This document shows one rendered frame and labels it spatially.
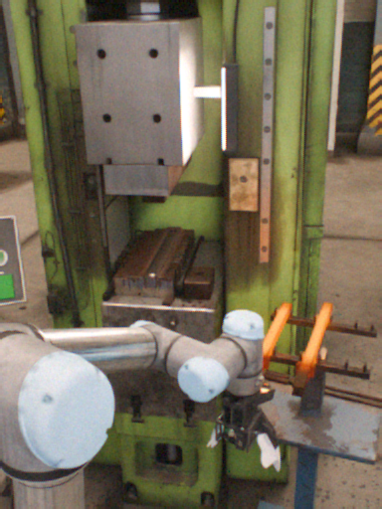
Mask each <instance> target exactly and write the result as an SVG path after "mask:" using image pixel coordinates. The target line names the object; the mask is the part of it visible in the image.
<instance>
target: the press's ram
mask: <svg viewBox="0 0 382 509"><path fill-rule="evenodd" d="M74 35H75V45H76V55H78V56H77V65H79V69H78V74H80V82H79V85H81V95H82V104H83V114H84V125H85V134H86V144H87V154H88V163H89V164H107V163H108V162H109V161H110V160H111V164H122V165H158V164H159V163H160V162H161V161H162V159H163V165H175V166H183V165H184V164H185V162H186V161H187V159H188V158H190V156H191V155H192V153H193V152H194V150H195V148H196V146H197V145H198V143H199V142H200V140H201V139H202V137H203V136H204V134H205V120H204V97H221V95H222V86H221V85H204V66H203V17H202V16H171V19H169V20H152V21H124V19H112V20H105V21H97V22H91V23H84V24H79V25H74Z"/></svg>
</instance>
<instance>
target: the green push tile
mask: <svg viewBox="0 0 382 509"><path fill-rule="evenodd" d="M14 297H15V289H14V281H13V274H12V273H11V274H4V275H0V300H1V299H7V298H14Z"/></svg>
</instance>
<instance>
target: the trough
mask: <svg viewBox="0 0 382 509"><path fill-rule="evenodd" d="M177 231H178V230H172V229H170V230H169V232H168V234H167V235H166V237H165V239H163V241H162V243H161V245H160V246H159V248H158V250H157V252H156V255H155V257H154V258H153V260H152V262H151V264H150V266H149V268H148V269H147V271H146V273H145V278H150V279H154V278H155V273H156V271H157V269H158V268H159V266H160V264H161V262H162V260H163V258H164V257H165V256H166V254H167V251H168V249H169V247H170V245H171V243H172V241H173V239H174V237H175V235H176V233H177ZM150 273H154V275H149V274H150Z"/></svg>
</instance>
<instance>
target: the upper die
mask: <svg viewBox="0 0 382 509"><path fill-rule="evenodd" d="M191 161H192V155H191V156H190V158H188V159H187V161H186V162H185V164H184V165H183V166H175V165H163V159H162V161H161V162H160V163H159V164H158V165H122V164H111V160H110V161H109V162H108V163H107V164H103V175H104V185H105V193H106V194H119V195H155V196H169V195H170V193H171V192H172V190H173V189H174V187H175V186H176V184H177V182H178V181H179V179H180V178H181V175H182V173H183V172H184V170H185V169H186V167H187V166H188V164H190V162H191Z"/></svg>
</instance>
